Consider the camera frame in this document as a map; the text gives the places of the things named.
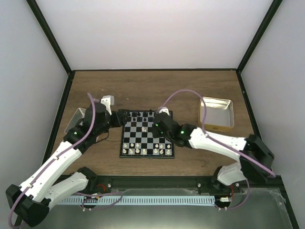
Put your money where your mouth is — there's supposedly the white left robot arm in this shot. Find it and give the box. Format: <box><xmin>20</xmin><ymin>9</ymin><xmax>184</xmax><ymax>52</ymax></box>
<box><xmin>5</xmin><ymin>99</ymin><xmax>128</xmax><ymax>227</ymax></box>

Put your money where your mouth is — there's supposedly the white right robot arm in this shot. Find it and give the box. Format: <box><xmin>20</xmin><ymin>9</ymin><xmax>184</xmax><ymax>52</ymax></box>
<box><xmin>152</xmin><ymin>112</ymin><xmax>275</xmax><ymax>192</ymax></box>

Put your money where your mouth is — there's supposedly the row of black chess pieces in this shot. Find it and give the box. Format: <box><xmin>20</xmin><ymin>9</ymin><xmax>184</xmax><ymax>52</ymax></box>
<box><xmin>128</xmin><ymin>110</ymin><xmax>156</xmax><ymax>122</ymax></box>

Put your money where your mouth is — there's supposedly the black white chess board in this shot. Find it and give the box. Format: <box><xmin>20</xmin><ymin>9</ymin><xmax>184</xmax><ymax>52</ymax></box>
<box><xmin>120</xmin><ymin>121</ymin><xmax>174</xmax><ymax>159</ymax></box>

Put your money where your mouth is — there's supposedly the pink metal tin box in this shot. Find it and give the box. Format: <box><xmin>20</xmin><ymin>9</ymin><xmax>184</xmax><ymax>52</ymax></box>
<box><xmin>64</xmin><ymin>108</ymin><xmax>86</xmax><ymax>134</ymax></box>

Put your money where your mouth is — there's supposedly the gold metal tin box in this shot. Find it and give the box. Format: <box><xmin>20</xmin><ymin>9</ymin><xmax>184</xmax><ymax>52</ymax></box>
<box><xmin>203</xmin><ymin>97</ymin><xmax>234</xmax><ymax>132</ymax></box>

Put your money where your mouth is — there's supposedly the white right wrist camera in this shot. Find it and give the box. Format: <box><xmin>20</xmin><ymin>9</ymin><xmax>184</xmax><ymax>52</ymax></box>
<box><xmin>158</xmin><ymin>107</ymin><xmax>170</xmax><ymax>115</ymax></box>

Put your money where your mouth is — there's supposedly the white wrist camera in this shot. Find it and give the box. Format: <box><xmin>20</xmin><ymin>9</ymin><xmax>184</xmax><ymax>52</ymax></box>
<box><xmin>100</xmin><ymin>95</ymin><xmax>114</xmax><ymax>115</ymax></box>
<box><xmin>158</xmin><ymin>107</ymin><xmax>170</xmax><ymax>115</ymax></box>

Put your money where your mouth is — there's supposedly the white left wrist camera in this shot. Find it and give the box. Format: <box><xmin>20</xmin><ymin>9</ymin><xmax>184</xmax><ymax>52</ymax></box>
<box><xmin>100</xmin><ymin>95</ymin><xmax>114</xmax><ymax>115</ymax></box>

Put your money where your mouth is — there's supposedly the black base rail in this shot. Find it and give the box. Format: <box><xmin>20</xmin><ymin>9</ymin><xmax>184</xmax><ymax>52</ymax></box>
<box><xmin>30</xmin><ymin>175</ymin><xmax>282</xmax><ymax>194</ymax></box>

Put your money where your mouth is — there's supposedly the light blue cable duct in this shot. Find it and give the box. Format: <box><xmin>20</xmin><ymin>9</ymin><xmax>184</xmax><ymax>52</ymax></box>
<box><xmin>60</xmin><ymin>196</ymin><xmax>215</xmax><ymax>206</ymax></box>

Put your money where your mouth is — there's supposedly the black enclosure frame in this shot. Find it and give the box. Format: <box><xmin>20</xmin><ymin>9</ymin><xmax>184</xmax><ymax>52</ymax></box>
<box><xmin>13</xmin><ymin>0</ymin><xmax>300</xmax><ymax>229</ymax></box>

